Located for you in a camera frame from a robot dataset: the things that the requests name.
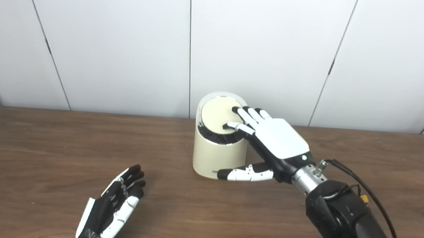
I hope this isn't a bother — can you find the cream round bin lid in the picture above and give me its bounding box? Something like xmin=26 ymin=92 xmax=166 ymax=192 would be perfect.
xmin=199 ymin=94 xmax=247 ymax=136

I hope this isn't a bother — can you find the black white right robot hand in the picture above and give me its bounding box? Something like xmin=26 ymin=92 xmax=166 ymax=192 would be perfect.
xmin=216 ymin=104 xmax=322 ymax=191

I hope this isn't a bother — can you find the cream-colored bin body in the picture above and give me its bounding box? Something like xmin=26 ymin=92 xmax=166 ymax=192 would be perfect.
xmin=189 ymin=89 xmax=255 ymax=183

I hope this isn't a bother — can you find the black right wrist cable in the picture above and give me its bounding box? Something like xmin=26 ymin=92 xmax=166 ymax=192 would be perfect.
xmin=308 ymin=157 xmax=414 ymax=238

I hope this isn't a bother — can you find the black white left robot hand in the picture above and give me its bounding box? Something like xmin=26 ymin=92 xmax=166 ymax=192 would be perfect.
xmin=75 ymin=158 xmax=148 ymax=238

